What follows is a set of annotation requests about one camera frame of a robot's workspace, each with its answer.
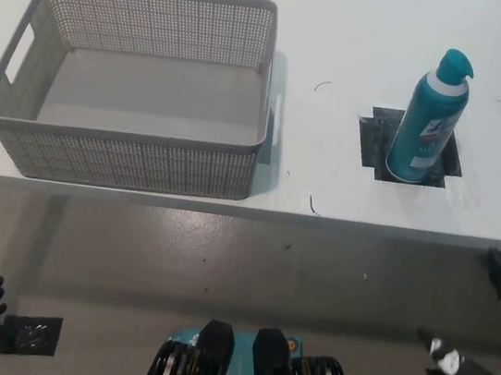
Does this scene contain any black teal robot torso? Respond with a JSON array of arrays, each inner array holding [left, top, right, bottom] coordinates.
[[140, 308, 368, 375]]

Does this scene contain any teal air freshener spray can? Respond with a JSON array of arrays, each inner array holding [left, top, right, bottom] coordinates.
[[383, 41, 479, 189]]

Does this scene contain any black tape patch on table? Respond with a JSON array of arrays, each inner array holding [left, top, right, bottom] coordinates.
[[352, 103, 470, 193]]

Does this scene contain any grey perforated plastic basket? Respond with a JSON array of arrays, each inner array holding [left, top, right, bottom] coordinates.
[[0, 0, 299, 212]]

